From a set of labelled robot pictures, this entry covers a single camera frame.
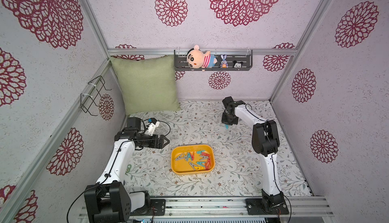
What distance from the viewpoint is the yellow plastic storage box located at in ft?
2.84

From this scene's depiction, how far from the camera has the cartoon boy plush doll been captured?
0.85 metres

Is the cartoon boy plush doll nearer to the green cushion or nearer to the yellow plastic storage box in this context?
the green cushion

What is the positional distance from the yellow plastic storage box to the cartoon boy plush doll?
0.48 meters
